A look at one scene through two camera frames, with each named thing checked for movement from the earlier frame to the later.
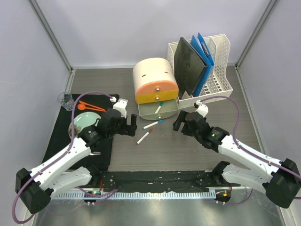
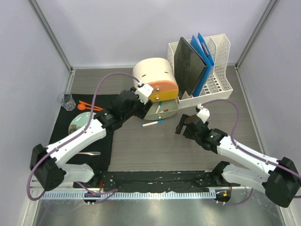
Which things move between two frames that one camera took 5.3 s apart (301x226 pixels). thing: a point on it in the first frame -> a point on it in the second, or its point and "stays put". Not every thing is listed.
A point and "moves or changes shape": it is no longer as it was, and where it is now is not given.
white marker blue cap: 161,121 moves or changes shape
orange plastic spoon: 82,107 stays put
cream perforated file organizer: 218,84 stays put
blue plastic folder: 199,46 stays put
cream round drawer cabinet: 155,82 stays put
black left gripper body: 121,128 -> 140,109
